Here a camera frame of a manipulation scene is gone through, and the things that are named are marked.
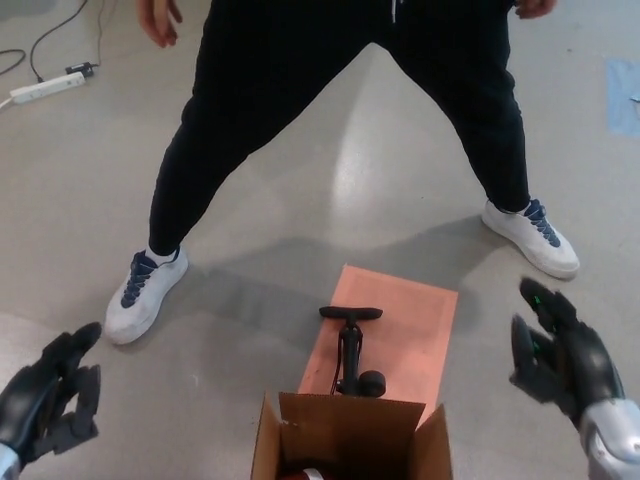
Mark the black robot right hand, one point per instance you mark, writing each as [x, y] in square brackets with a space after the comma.
[580, 370]

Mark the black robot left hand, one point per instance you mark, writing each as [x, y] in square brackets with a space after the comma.
[40, 390]

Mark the person's right hand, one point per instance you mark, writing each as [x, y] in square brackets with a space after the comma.
[157, 20]

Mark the person's left hand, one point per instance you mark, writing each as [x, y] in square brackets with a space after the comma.
[532, 7]

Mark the brown leather football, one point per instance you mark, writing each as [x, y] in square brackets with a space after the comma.
[305, 470]

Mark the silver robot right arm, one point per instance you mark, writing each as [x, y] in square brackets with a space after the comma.
[612, 440]

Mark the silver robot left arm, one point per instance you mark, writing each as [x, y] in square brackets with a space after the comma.
[7, 462]

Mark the person's black trousers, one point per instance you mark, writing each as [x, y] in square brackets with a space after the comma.
[225, 125]

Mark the person's white left sneaker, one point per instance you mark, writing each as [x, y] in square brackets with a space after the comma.
[535, 240]

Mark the person's white sneaker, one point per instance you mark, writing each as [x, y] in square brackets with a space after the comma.
[145, 300]
[535, 240]

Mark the person's white right sneaker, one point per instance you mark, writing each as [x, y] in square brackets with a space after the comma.
[145, 300]

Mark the black power adapter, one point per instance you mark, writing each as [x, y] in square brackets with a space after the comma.
[80, 69]

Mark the blue floor tape patch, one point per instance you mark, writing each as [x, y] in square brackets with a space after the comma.
[620, 100]

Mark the white power strip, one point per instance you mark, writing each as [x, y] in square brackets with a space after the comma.
[45, 87]

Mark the orange floor mat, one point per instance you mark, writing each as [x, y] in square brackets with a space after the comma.
[415, 340]

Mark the black hand pump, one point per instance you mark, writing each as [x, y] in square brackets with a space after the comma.
[352, 350]

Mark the brown cardboard box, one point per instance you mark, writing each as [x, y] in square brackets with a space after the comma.
[350, 425]

